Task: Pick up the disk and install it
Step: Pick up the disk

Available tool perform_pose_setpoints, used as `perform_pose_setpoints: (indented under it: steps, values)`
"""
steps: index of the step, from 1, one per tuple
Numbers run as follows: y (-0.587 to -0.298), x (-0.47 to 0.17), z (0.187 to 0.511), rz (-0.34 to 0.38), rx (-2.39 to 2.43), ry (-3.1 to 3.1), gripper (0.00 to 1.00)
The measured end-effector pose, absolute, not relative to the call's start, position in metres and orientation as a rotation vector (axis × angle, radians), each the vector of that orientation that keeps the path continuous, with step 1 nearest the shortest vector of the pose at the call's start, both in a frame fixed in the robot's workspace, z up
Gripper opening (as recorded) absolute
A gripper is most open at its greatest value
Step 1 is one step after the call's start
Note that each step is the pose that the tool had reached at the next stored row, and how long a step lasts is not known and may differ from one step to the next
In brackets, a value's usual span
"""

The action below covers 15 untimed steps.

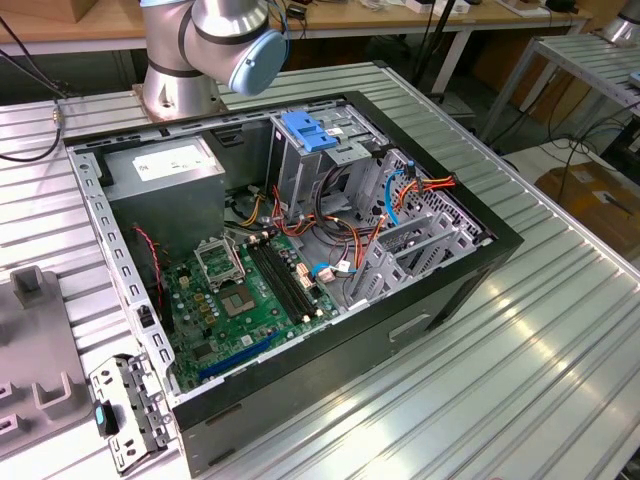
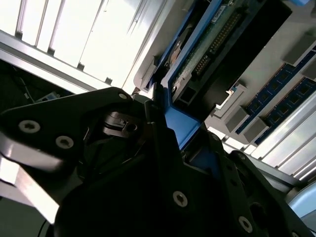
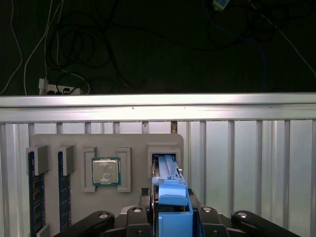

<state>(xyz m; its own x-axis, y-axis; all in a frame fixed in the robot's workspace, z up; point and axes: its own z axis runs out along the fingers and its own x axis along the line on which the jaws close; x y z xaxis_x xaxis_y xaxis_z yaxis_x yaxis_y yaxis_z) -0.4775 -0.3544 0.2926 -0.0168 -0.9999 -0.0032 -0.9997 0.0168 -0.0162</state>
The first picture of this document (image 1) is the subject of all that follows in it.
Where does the blue expansion slot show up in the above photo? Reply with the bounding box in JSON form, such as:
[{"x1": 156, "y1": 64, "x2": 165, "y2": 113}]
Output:
[{"x1": 198, "y1": 332, "x2": 280, "y2": 380}]

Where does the grey metal disk bay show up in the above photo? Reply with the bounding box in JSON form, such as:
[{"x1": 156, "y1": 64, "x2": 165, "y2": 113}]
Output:
[{"x1": 344, "y1": 148, "x2": 496, "y2": 311}]

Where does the red black twisted fan wire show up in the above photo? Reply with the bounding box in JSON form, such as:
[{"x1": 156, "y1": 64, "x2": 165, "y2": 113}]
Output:
[{"x1": 131, "y1": 224, "x2": 166, "y2": 314}]

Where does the blue data wire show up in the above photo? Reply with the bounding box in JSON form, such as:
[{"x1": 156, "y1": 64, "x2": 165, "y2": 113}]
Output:
[{"x1": 384, "y1": 160, "x2": 417, "y2": 226}]

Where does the red orange black wire bundle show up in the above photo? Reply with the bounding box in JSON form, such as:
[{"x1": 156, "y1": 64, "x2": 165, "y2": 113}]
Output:
[{"x1": 269, "y1": 184, "x2": 389, "y2": 276}]

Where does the black tripod stand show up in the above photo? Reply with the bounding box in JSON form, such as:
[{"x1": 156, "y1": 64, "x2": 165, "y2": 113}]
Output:
[{"x1": 412, "y1": 0, "x2": 459, "y2": 99}]

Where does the large brown cardboard box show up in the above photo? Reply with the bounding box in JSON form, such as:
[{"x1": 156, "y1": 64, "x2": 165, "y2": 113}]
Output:
[{"x1": 472, "y1": 37, "x2": 594, "y2": 126}]

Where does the short blue wire white plug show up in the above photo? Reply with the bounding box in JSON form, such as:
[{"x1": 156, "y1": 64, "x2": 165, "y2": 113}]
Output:
[{"x1": 309, "y1": 260, "x2": 359, "y2": 285}]

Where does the grey power supply unit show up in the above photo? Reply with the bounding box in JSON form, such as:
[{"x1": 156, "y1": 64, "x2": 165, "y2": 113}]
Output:
[{"x1": 99, "y1": 134, "x2": 227, "y2": 261}]

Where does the CPU socket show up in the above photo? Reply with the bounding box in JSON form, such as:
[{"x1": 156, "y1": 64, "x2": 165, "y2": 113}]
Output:
[{"x1": 215, "y1": 283, "x2": 259, "y2": 320}]

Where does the orange red power wire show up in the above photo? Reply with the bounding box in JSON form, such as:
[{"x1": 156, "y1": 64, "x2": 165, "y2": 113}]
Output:
[{"x1": 392, "y1": 172, "x2": 459, "y2": 212}]

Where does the black RAM slot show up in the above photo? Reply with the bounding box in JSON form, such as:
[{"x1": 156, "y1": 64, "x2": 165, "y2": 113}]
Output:
[
  {"x1": 254, "y1": 241, "x2": 312, "y2": 322},
  {"x1": 248, "y1": 243, "x2": 307, "y2": 325},
  {"x1": 260, "y1": 240, "x2": 318, "y2": 318},
  {"x1": 266, "y1": 238, "x2": 324, "y2": 315}
]

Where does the orange yellow wire bundle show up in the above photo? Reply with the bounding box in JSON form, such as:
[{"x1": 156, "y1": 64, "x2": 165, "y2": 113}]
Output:
[{"x1": 238, "y1": 183, "x2": 267, "y2": 227}]

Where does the black cable with metal plug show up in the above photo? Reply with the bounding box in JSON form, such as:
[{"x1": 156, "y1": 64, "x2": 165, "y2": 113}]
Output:
[{"x1": 0, "y1": 14, "x2": 69, "y2": 162}]

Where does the black open PC case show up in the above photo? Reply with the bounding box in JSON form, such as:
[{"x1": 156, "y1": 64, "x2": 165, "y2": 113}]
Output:
[{"x1": 62, "y1": 89, "x2": 525, "y2": 479}]

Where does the metal slot retention bracket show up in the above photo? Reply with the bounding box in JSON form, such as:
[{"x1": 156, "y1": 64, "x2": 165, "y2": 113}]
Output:
[{"x1": 88, "y1": 352, "x2": 177, "y2": 475}]

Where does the grey metal drive cage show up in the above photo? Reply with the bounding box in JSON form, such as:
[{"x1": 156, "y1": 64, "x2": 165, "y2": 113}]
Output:
[{"x1": 267, "y1": 102, "x2": 391, "y2": 221}]

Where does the green motherboard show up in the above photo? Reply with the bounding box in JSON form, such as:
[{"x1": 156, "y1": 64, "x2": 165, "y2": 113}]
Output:
[{"x1": 159, "y1": 232, "x2": 341, "y2": 394}]

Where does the long wooden desk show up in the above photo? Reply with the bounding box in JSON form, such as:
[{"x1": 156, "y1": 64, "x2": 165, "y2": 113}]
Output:
[{"x1": 0, "y1": 0, "x2": 594, "y2": 96}]

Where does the teal plastic bracket latch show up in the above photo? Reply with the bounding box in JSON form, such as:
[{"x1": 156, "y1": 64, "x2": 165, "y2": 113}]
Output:
[{"x1": 93, "y1": 402, "x2": 120, "y2": 437}]

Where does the grey parts rack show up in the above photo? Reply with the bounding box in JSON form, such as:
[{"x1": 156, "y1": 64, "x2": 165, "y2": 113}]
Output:
[{"x1": 0, "y1": 267, "x2": 96, "y2": 459}]

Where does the blue plastic drive latch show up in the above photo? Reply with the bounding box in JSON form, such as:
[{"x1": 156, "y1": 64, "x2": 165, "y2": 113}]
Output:
[{"x1": 280, "y1": 110, "x2": 340, "y2": 154}]

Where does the brown cardboard box with label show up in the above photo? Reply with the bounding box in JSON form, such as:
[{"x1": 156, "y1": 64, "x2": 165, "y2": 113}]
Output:
[{"x1": 535, "y1": 162, "x2": 640, "y2": 254}]

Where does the slatted metal side table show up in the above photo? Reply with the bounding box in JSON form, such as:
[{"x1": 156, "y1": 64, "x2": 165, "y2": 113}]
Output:
[{"x1": 479, "y1": 32, "x2": 640, "y2": 146}]

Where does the metal socket cover frame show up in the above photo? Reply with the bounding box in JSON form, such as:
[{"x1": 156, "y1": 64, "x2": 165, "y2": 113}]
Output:
[{"x1": 193, "y1": 235, "x2": 247, "y2": 294}]

